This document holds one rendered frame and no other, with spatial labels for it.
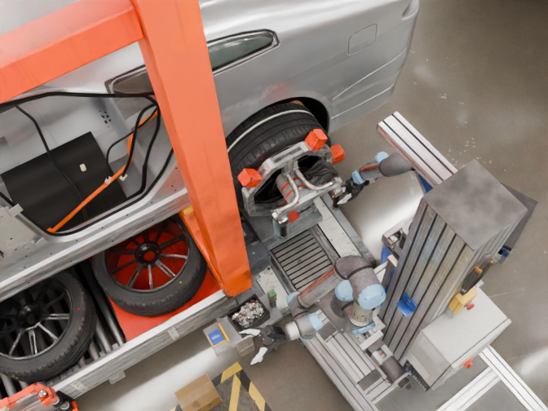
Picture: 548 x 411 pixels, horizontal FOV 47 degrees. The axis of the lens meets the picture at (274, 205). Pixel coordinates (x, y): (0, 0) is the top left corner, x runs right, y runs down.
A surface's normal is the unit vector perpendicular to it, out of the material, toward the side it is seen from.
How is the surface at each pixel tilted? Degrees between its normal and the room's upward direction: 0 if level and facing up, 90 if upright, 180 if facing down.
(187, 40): 90
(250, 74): 81
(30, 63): 90
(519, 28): 0
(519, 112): 0
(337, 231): 0
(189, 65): 90
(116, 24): 90
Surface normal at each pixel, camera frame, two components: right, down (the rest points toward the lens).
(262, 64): 0.49, 0.67
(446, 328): -0.04, -0.46
